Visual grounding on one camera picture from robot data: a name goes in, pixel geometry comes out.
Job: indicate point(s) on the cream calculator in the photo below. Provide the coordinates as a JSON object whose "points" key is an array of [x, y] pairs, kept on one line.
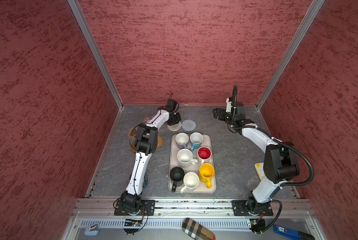
{"points": [[260, 170]]}

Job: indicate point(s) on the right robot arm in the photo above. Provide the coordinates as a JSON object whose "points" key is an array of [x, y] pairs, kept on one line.
{"points": [[280, 165]]}

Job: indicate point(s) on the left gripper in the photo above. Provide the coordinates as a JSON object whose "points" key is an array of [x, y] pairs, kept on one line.
{"points": [[178, 119]]}

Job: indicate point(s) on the beige serving tray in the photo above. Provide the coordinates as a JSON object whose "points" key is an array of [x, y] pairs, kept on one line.
{"points": [[202, 187]]}

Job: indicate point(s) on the brown wicker round coaster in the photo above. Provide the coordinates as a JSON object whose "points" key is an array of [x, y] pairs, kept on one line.
{"points": [[159, 141]]}

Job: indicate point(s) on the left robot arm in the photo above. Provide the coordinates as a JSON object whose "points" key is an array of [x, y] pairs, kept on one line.
{"points": [[145, 145]]}

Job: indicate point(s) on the black mug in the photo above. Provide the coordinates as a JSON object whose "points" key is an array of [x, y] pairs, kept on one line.
{"points": [[176, 176]]}

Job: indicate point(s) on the blue handled tool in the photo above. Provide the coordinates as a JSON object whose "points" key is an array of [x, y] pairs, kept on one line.
{"points": [[292, 234]]}

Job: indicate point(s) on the blue mug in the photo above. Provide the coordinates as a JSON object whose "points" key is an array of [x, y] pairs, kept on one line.
{"points": [[196, 140]]}

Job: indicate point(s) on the small stapler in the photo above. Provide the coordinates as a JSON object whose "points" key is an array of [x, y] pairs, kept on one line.
{"points": [[92, 230]]}

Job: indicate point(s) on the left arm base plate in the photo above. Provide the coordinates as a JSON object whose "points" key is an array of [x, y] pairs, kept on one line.
{"points": [[147, 208]]}

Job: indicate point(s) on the plaid glasses case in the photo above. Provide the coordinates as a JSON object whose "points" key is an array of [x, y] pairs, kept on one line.
{"points": [[196, 230]]}

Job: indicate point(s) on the red mug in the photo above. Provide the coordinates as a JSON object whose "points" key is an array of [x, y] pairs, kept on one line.
{"points": [[204, 154]]}

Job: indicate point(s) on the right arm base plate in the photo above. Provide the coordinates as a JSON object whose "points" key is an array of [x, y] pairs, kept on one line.
{"points": [[239, 208]]}

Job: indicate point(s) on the teal alarm clock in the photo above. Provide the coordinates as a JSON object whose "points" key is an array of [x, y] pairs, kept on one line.
{"points": [[145, 181]]}

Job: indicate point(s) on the yellow mug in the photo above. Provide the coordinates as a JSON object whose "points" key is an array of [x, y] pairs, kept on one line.
{"points": [[206, 174]]}

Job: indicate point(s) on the white mug centre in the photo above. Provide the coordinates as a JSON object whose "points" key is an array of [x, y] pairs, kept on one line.
{"points": [[185, 158]]}

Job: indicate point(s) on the grey round coaster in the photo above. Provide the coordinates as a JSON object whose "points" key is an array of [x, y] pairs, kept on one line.
{"points": [[188, 125]]}

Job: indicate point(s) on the white mug purple outside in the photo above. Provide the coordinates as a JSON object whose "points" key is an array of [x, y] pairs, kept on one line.
{"points": [[182, 140]]}

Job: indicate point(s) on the pink flower coaster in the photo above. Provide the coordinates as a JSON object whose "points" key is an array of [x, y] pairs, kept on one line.
{"points": [[147, 120]]}

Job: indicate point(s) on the white mug front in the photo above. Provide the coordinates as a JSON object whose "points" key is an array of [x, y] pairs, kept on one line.
{"points": [[191, 181]]}

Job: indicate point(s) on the paw print coaster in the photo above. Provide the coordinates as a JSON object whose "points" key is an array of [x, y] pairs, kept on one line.
{"points": [[132, 134]]}

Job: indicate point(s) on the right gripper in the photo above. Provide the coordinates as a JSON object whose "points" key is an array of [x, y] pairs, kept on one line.
{"points": [[223, 111]]}

